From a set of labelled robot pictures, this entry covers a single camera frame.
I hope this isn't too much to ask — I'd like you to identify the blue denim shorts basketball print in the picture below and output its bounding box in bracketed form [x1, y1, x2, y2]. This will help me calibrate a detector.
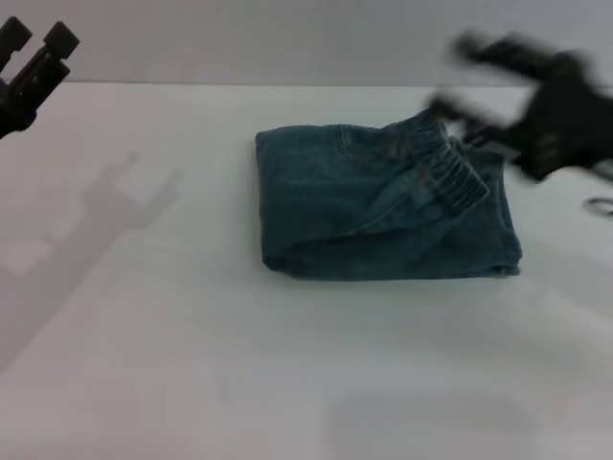
[253, 107, 524, 282]

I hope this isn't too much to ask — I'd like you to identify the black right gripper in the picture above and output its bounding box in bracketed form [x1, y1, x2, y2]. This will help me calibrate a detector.
[424, 30, 613, 183]

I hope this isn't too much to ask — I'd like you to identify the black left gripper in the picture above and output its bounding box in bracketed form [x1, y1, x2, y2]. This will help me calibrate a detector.
[0, 15, 81, 141]

